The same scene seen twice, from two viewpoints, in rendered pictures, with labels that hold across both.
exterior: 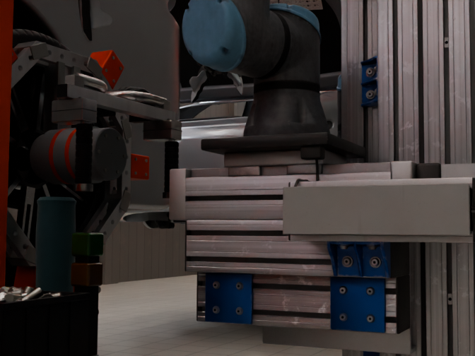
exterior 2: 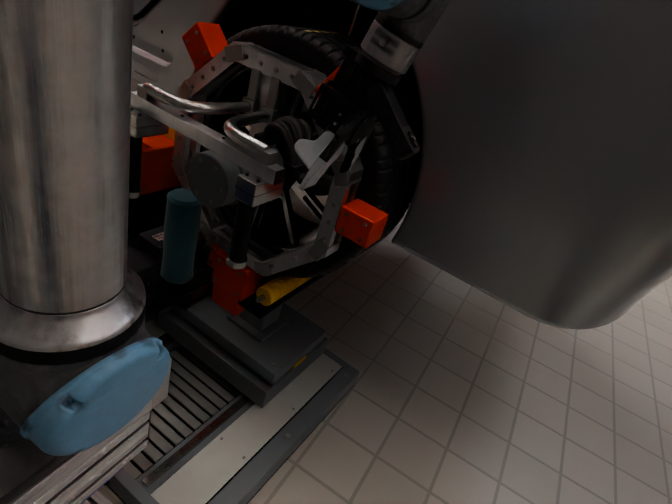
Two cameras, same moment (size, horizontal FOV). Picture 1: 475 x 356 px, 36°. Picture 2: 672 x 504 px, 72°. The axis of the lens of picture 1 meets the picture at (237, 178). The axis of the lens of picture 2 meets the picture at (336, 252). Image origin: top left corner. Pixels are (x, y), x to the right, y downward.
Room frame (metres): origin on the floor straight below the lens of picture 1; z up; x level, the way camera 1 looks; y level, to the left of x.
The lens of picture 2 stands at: (2.01, -0.64, 1.33)
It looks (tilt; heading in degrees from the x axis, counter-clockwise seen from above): 31 degrees down; 85
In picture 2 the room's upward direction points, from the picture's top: 18 degrees clockwise
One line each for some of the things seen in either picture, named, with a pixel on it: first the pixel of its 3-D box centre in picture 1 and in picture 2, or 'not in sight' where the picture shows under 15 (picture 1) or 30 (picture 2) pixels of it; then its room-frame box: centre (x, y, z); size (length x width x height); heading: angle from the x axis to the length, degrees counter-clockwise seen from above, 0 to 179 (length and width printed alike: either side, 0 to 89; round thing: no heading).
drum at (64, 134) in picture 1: (78, 155); (238, 172); (1.81, 0.40, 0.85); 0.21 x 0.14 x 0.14; 61
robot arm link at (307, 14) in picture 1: (284, 48); not in sight; (1.27, -0.08, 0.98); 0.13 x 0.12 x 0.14; 136
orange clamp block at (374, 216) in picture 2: (130, 167); (361, 222); (2.13, 0.31, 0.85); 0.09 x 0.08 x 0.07; 151
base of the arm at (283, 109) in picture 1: (286, 114); not in sight; (1.27, -0.09, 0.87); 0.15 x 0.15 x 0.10
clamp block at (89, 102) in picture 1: (74, 111); (146, 121); (1.60, 0.36, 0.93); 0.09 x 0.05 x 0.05; 61
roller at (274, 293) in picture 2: not in sight; (290, 280); (2.00, 0.49, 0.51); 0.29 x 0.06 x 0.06; 61
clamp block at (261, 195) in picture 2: (162, 130); (260, 185); (1.90, 0.20, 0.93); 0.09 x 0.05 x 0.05; 61
